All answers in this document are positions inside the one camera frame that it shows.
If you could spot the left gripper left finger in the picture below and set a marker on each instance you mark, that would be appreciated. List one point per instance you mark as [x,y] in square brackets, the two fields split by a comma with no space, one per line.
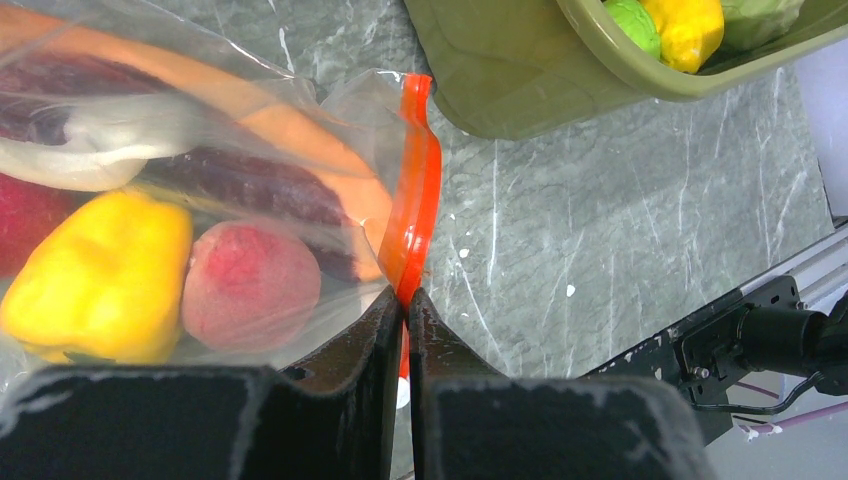
[328,416]

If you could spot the yellow bell pepper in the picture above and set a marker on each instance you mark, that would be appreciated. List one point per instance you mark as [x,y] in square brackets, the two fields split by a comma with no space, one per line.
[105,284]

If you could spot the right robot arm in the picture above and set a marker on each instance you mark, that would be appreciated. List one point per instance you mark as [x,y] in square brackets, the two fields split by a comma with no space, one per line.
[798,342]

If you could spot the pink peach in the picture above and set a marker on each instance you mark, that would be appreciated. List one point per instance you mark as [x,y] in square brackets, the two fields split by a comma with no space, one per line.
[249,287]

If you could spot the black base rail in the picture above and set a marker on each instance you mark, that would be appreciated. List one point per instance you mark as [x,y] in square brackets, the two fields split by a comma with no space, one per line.
[701,357]

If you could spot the red pomegranate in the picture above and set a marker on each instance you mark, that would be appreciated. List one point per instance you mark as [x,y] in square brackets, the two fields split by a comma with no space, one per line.
[29,213]

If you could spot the papaya slice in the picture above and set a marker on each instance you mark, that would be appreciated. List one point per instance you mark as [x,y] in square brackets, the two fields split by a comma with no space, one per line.
[264,148]

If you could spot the yellow lemon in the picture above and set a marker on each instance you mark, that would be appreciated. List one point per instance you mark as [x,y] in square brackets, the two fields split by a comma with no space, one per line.
[690,31]

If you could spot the green cabbage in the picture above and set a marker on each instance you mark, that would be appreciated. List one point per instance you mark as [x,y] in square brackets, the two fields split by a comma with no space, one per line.
[750,24]

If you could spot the clear zip top bag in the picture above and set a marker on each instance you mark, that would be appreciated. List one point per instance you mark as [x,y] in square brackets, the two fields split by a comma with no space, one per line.
[169,199]

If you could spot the green lime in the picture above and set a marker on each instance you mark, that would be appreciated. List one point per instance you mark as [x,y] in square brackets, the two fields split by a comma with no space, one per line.
[635,21]

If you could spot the olive green plastic bin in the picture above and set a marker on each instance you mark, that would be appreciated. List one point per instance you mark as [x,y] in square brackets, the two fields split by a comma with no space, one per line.
[517,69]

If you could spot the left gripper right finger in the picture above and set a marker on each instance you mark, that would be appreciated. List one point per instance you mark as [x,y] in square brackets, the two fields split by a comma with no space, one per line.
[471,422]

